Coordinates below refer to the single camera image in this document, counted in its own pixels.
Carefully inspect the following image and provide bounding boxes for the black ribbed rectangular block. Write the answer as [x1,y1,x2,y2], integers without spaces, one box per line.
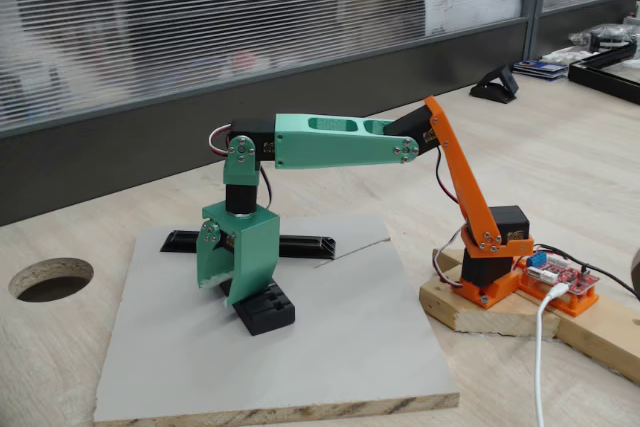
[219,278,297,339]

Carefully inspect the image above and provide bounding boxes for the wooden base plank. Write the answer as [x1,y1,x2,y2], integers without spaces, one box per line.
[418,277,561,339]

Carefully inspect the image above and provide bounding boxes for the grey wooden board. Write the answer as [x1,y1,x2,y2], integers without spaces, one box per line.
[93,213,461,423]

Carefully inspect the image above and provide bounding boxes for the wooden block with screws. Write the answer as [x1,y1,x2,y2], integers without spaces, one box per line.
[431,246,464,293]

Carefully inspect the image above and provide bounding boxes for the black folding stand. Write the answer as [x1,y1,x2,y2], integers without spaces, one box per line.
[468,63,522,105]

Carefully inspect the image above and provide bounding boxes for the red controller board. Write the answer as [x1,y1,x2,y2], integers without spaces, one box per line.
[522,245,600,298]

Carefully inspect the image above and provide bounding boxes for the stack of blue cards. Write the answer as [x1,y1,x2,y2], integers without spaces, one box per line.
[511,60,569,81]

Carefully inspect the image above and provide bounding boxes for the white packet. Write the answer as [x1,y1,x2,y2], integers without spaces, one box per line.
[542,45,582,66]

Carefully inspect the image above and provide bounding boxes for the long wooden plank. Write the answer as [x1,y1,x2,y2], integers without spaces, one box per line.
[553,290,640,384]

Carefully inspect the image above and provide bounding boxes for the dark round object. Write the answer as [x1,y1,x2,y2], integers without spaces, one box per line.
[630,245,640,301]

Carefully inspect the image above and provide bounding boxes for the clear bags with parts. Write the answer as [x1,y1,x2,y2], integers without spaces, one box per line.
[568,23,640,54]

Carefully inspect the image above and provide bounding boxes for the long black profile rail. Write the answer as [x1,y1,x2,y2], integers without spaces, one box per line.
[159,229,337,262]

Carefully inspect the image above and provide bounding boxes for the white USB cable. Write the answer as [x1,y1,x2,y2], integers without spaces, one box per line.
[534,284,569,427]

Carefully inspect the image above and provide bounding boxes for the orange controller mount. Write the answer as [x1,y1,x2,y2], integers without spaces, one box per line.
[517,266,601,319]

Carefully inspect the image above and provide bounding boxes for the black power cable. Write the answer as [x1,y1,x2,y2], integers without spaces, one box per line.
[535,243,640,301]

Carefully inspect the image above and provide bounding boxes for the black rectangular frame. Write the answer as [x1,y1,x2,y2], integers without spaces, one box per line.
[567,52,640,106]

